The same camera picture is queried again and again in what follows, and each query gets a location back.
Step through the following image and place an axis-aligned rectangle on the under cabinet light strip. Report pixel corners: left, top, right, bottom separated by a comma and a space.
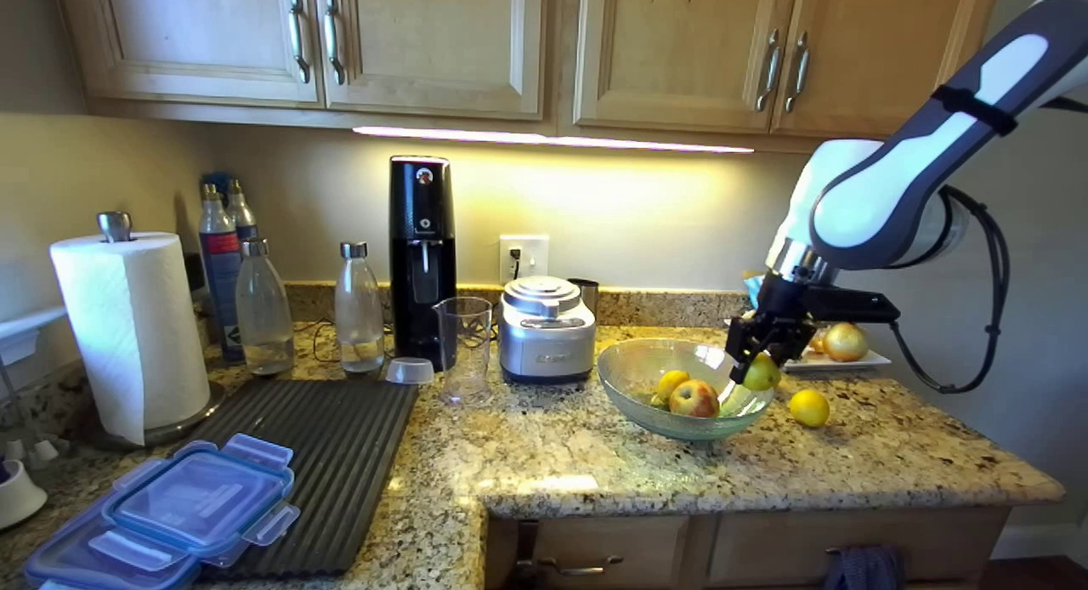
352, 126, 757, 156

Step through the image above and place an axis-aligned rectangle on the black ribbed drying mat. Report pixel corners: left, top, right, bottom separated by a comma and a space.
181, 377, 421, 580

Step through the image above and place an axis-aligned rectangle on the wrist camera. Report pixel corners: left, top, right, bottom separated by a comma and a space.
803, 285, 901, 325

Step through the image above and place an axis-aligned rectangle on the metal cup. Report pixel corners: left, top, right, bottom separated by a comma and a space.
567, 278, 601, 321

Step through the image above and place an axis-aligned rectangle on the white plastic cap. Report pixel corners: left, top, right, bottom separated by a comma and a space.
384, 356, 436, 386

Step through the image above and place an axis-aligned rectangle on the yellow lemon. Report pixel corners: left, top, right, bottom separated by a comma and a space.
789, 389, 831, 428

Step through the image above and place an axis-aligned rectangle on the black cable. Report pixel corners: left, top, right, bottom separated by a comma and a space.
311, 316, 394, 366

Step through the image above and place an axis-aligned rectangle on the red yellow apple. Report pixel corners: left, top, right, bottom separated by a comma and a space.
669, 379, 722, 419

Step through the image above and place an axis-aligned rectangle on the metal drawer handle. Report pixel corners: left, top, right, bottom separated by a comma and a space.
532, 555, 626, 578

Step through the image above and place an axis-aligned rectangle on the clear measuring jug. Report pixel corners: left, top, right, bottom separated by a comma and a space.
432, 296, 495, 406

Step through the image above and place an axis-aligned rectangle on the dark blue towel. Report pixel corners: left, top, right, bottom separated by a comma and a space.
822, 545, 907, 590

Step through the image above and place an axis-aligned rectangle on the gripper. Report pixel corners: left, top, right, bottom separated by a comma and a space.
727, 271, 819, 386

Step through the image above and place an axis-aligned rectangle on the wooden drawer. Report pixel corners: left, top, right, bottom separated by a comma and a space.
708, 508, 1011, 588
513, 514, 691, 590

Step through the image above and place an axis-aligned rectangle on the blue clear container lid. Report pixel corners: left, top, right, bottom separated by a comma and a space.
23, 486, 209, 590
101, 433, 302, 569

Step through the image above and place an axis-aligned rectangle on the blue red gas cylinder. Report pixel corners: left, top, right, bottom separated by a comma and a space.
197, 183, 248, 366

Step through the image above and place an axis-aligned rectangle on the wooden cabinet door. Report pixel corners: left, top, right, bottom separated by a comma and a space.
58, 0, 326, 110
574, 0, 798, 135
772, 0, 1002, 140
315, 0, 547, 121

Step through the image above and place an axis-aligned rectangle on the large yellow onion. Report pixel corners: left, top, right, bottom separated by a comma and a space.
822, 321, 870, 364

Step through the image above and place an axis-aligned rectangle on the silver food processor base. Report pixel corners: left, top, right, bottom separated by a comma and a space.
498, 275, 598, 386

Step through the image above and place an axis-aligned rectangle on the paper towel roll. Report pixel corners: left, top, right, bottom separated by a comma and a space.
48, 230, 212, 447

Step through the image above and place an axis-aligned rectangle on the white bowl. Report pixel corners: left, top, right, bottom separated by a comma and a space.
0, 457, 48, 530

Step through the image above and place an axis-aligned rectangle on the green apple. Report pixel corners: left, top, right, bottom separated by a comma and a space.
741, 353, 783, 393

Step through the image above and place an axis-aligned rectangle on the wall socket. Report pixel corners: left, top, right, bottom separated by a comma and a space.
498, 235, 551, 286

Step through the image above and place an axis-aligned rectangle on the white plate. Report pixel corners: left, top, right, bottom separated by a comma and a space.
782, 347, 893, 373

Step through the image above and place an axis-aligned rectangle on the clear bottle with silver cap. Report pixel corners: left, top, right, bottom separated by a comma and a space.
333, 241, 386, 375
235, 237, 296, 377

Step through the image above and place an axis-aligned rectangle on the silver cabinet door handle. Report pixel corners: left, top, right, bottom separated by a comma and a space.
755, 28, 783, 114
322, 0, 348, 87
783, 30, 811, 116
286, 0, 313, 85

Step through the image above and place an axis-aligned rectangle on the black soda maker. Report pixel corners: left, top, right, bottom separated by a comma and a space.
388, 155, 458, 372

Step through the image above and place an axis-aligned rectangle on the wooden wall cabinet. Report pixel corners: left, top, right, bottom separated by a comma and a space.
51, 0, 1006, 155

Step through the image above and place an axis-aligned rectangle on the clear glass bowl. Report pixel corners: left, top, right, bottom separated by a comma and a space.
597, 338, 777, 443

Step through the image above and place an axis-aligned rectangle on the metal paper towel holder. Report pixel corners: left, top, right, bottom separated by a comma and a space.
83, 211, 228, 452

